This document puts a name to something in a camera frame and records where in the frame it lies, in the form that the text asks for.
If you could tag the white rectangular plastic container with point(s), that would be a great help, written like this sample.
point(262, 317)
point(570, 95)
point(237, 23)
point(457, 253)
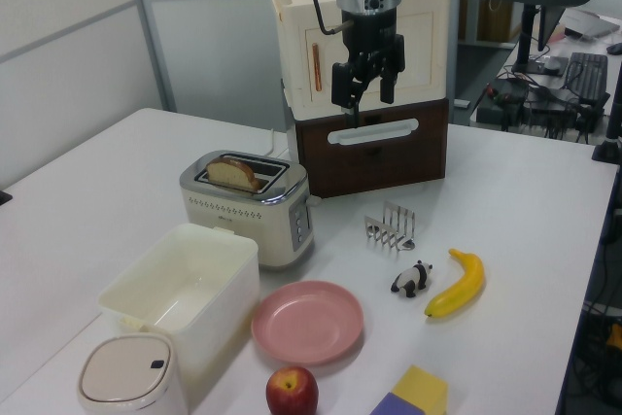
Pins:
point(204, 298)

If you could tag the grey partition post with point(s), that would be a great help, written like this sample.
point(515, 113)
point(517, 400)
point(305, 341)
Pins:
point(153, 31)

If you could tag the yellow black device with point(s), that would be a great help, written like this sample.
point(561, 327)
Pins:
point(613, 337)

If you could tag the panda figurine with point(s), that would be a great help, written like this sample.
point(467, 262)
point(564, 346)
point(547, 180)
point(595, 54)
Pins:
point(410, 281)

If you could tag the black flat object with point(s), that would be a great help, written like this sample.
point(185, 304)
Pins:
point(5, 197)

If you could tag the yellow foam block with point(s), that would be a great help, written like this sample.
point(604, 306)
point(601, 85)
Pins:
point(423, 386)

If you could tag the black keyboard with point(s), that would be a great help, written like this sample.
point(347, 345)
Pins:
point(588, 75)

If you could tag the cream wooden cabinet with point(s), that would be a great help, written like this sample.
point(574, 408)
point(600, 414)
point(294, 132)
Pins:
point(296, 55)

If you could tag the black monitor stand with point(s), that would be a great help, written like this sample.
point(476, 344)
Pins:
point(527, 41)

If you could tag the dark brown drawer unit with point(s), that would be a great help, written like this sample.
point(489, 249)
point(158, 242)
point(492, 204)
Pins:
point(389, 167)

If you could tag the metal toast rack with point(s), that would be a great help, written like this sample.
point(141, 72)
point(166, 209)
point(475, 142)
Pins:
point(391, 230)

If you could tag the purple foam block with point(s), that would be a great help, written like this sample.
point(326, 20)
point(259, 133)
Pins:
point(396, 406)

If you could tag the small cream lidded bin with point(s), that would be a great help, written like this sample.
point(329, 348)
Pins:
point(126, 376)

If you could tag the pink plate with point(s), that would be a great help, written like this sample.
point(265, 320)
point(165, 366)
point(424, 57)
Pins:
point(307, 322)

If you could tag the toast bread slice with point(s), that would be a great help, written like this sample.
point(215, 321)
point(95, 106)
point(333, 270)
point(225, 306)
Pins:
point(233, 174)

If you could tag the cream chrome two-slot toaster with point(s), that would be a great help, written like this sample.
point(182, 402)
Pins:
point(233, 220)

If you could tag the silver laptop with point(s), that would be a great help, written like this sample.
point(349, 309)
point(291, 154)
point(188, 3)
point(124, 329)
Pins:
point(590, 24)

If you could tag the yellow banana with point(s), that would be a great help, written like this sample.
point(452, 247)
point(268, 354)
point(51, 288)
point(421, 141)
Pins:
point(461, 288)

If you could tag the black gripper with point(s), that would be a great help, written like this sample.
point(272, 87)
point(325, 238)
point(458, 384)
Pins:
point(369, 33)

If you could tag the red apple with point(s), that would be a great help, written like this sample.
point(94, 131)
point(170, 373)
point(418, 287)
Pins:
point(291, 393)

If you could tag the black desk clamp pole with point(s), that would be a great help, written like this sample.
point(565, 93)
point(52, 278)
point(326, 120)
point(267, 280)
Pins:
point(613, 133)

